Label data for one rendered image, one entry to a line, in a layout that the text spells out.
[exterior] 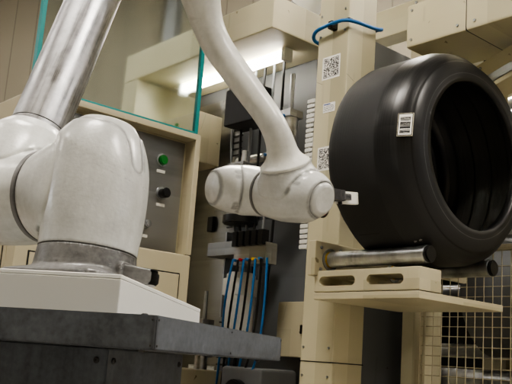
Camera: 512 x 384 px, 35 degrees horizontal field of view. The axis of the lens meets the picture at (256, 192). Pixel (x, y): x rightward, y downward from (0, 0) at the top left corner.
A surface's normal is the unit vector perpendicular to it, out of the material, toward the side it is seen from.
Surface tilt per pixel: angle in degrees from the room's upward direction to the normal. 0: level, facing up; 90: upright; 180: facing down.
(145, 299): 90
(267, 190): 112
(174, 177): 90
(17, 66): 90
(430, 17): 90
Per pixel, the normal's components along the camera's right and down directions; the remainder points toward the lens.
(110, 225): 0.50, -0.06
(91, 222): 0.18, -0.14
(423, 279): 0.66, -0.11
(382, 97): -0.67, -0.54
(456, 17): -0.75, -0.19
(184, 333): 0.95, 0.00
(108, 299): -0.31, -0.22
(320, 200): 0.69, 0.22
